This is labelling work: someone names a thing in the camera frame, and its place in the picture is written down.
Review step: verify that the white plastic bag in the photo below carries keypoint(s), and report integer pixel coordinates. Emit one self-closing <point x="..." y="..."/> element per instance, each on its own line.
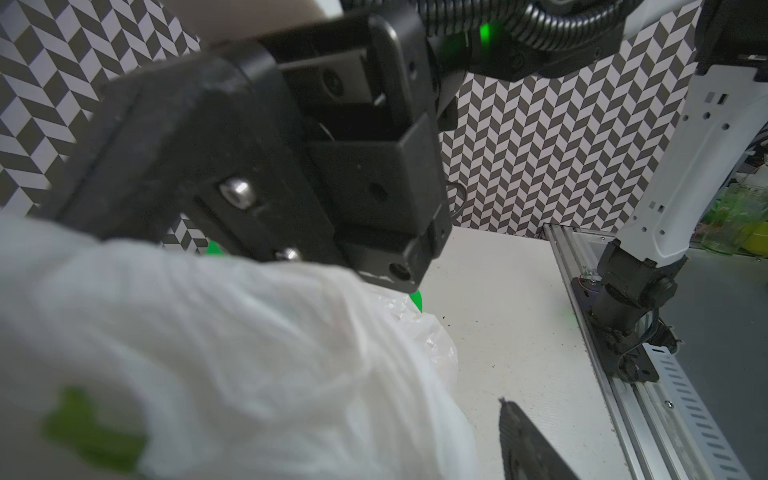
<point x="124" y="360"/>

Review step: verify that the green plastic basket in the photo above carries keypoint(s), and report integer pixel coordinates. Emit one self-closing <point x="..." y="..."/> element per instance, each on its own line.
<point x="214" y="249"/>

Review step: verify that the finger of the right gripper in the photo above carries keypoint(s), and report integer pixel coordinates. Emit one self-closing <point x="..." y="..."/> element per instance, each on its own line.
<point x="215" y="136"/>

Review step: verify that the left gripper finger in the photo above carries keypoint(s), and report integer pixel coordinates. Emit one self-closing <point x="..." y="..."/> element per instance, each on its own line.
<point x="525" y="452"/>

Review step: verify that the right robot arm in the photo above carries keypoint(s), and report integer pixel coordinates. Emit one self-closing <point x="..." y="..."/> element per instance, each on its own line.
<point x="510" y="40"/>

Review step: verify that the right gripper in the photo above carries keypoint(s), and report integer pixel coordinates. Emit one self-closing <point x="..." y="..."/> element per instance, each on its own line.
<point x="357" y="179"/>

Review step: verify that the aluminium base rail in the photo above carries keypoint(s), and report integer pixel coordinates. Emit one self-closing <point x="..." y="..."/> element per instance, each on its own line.
<point x="695" y="406"/>

